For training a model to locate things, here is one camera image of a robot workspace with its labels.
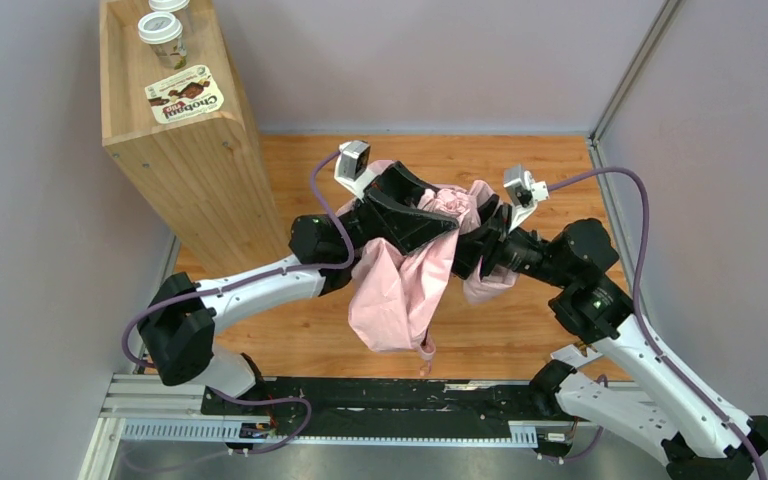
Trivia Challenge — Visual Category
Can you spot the wooden shelf box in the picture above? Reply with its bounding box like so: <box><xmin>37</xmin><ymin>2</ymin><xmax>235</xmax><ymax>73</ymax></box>
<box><xmin>99</xmin><ymin>1</ymin><xmax>288</xmax><ymax>276</ymax></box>

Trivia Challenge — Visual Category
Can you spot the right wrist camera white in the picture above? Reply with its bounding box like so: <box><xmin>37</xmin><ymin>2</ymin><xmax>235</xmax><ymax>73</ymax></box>
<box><xmin>503</xmin><ymin>165</ymin><xmax>549</xmax><ymax>233</ymax></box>

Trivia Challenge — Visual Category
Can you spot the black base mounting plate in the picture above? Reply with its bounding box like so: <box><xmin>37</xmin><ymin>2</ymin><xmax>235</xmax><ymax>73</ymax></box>
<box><xmin>201</xmin><ymin>377</ymin><xmax>573</xmax><ymax>436</ymax></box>

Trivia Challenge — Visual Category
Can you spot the white logo label plate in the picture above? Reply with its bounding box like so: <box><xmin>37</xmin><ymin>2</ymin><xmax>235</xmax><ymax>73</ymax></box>
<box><xmin>549</xmin><ymin>342</ymin><xmax>603</xmax><ymax>369</ymax></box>

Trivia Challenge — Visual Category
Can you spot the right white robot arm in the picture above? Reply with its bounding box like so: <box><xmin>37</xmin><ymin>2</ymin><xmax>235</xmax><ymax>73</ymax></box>
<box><xmin>455</xmin><ymin>195</ymin><xmax>768</xmax><ymax>479</ymax></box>

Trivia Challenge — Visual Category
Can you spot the pink folding umbrella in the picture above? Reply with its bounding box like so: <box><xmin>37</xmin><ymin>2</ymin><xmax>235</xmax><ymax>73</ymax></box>
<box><xmin>348</xmin><ymin>180</ymin><xmax>494</xmax><ymax>376</ymax></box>

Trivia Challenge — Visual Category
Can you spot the white slotted cable duct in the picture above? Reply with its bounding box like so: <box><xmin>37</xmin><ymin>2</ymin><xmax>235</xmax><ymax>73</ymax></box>
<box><xmin>120</xmin><ymin>419</ymin><xmax>539</xmax><ymax>448</ymax></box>

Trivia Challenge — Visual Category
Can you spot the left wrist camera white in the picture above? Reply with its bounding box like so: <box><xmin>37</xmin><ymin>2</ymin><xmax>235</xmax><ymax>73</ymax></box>
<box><xmin>334</xmin><ymin>140</ymin><xmax>377</xmax><ymax>199</ymax></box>

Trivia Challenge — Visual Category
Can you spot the paper cup with white lid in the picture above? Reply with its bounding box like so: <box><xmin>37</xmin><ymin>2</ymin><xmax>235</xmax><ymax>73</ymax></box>
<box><xmin>137</xmin><ymin>12</ymin><xmax>188</xmax><ymax>70</ymax></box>

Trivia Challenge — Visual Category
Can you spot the Chobani yogurt container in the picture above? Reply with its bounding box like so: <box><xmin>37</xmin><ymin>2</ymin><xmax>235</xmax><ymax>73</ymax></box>
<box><xmin>144</xmin><ymin>65</ymin><xmax>224</xmax><ymax>125</ymax></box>

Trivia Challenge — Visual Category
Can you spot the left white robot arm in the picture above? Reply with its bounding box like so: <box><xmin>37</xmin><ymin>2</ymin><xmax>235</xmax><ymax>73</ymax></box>
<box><xmin>123</xmin><ymin>154</ymin><xmax>459</xmax><ymax>397</ymax></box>

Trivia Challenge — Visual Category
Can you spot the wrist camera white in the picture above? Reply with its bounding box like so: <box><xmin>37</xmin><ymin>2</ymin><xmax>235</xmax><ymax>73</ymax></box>
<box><xmin>503</xmin><ymin>165</ymin><xmax>549</xmax><ymax>233</ymax></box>
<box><xmin>334</xmin><ymin>140</ymin><xmax>377</xmax><ymax>199</ymax></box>

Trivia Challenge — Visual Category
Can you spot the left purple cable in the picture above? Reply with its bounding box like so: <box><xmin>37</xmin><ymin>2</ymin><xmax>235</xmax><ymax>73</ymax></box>
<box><xmin>120</xmin><ymin>148</ymin><xmax>359</xmax><ymax>458</ymax></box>

